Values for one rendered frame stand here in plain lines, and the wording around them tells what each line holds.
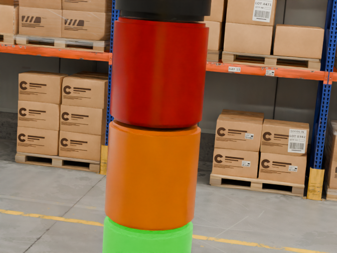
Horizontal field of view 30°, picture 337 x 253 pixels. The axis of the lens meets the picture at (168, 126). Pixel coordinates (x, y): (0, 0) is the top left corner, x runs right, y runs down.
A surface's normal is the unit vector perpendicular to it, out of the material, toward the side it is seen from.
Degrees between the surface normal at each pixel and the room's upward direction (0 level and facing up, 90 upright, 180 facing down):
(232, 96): 90
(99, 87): 89
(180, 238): 90
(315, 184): 89
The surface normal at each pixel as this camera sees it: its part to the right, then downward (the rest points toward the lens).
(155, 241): 0.22, 0.21
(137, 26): -0.54, 0.13
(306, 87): -0.18, 0.18
